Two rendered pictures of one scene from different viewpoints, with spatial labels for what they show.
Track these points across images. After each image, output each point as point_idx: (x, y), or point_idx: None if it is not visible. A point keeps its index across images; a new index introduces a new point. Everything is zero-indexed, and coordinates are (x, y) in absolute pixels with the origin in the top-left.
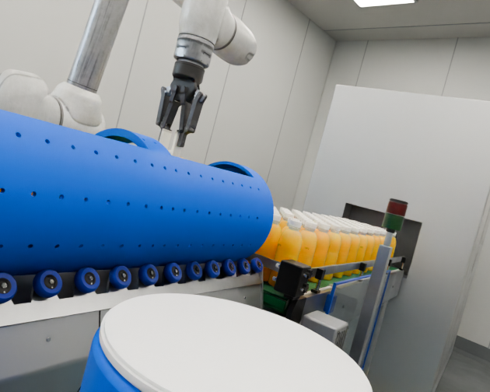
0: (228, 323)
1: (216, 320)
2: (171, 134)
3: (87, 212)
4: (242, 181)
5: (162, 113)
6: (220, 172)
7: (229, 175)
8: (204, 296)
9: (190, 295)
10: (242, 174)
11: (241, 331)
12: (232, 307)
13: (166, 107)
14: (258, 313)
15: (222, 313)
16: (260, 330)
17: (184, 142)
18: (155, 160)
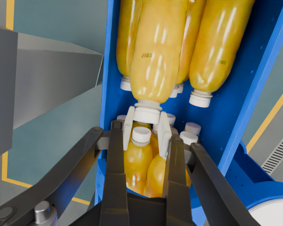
0: (271, 222)
1: (267, 223)
2: (130, 125)
3: None
4: (279, 49)
5: (90, 163)
6: (249, 114)
7: (261, 87)
8: (257, 209)
9: (251, 213)
10: None
11: (277, 224)
12: (270, 210)
13: (81, 167)
14: (281, 206)
15: (268, 217)
16: None
17: (177, 133)
18: (205, 218)
